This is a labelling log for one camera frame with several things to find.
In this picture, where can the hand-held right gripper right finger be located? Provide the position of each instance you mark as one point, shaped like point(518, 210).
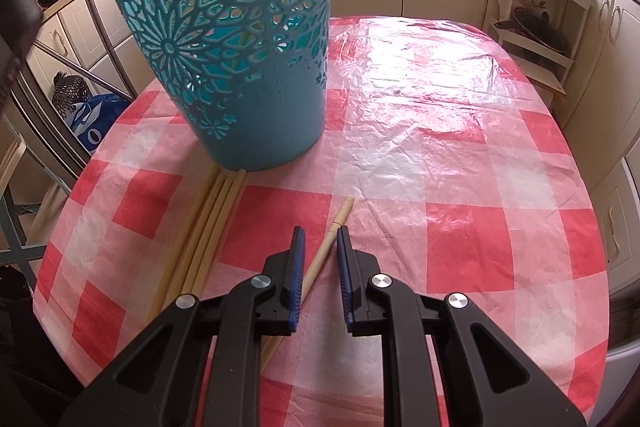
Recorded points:
point(345, 277)

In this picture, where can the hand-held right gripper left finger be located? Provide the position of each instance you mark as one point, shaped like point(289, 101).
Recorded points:
point(296, 277)

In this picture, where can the single wooden chopstick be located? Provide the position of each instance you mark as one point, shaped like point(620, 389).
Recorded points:
point(340, 219)

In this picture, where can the bundle of wooden chopsticks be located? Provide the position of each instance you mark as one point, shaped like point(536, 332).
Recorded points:
point(210, 217)

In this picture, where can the blue perforated plastic basket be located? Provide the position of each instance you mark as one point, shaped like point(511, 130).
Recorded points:
point(260, 117)

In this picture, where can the cream stove-side drawer cabinet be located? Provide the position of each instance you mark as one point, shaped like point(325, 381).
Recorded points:
point(55, 32)

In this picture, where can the dark bristle broom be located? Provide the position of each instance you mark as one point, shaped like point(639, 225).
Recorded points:
point(70, 94)

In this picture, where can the blue and white bag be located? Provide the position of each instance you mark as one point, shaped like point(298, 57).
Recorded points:
point(100, 122)

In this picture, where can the tiered rack with cream trays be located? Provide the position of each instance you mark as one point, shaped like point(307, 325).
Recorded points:
point(10, 167)

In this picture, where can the red checkered tablecloth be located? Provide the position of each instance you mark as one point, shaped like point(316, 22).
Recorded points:
point(450, 157)

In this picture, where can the black wok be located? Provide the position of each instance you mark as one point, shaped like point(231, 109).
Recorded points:
point(537, 32)

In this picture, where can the white panelled base cabinets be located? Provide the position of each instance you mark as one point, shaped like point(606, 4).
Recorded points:
point(600, 82)

